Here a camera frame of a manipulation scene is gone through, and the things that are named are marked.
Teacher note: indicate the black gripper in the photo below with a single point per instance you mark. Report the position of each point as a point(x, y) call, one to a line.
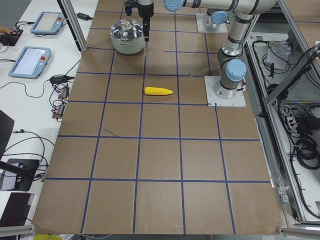
point(145, 10)

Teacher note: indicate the glass pot lid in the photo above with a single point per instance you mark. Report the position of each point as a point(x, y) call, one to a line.
point(127, 30)

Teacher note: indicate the yellow corn cob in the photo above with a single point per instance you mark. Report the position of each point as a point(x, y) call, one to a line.
point(157, 91)

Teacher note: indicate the pale green cooking pot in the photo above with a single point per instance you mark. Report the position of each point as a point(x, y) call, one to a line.
point(128, 48)

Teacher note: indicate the black power adapter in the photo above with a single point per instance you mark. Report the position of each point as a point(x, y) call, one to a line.
point(84, 16)

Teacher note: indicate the far blue teach pendant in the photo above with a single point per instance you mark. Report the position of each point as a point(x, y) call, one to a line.
point(48, 23)

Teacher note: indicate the blue teach pendant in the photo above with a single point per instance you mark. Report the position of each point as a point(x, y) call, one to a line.
point(30, 62)
point(48, 23)

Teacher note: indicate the usb hub board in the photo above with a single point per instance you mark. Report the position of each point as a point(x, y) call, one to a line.
point(58, 111)
point(64, 93)

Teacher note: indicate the near blue teach pendant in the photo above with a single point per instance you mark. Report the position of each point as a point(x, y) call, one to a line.
point(30, 62)

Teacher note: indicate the brown paper table mat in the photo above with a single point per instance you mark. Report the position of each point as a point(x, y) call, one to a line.
point(129, 163)

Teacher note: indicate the crumpled white paper bag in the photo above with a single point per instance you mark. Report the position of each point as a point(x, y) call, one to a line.
point(278, 54)

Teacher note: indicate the black monitor stand base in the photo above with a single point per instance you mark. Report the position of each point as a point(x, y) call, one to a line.
point(18, 174)

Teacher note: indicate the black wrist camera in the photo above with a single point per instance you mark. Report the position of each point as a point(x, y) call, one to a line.
point(128, 6)

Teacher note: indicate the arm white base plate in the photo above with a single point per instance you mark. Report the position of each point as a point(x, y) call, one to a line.
point(217, 96)
point(215, 23)

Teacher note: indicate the aluminium frame post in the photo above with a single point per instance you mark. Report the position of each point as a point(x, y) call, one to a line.
point(70, 16)

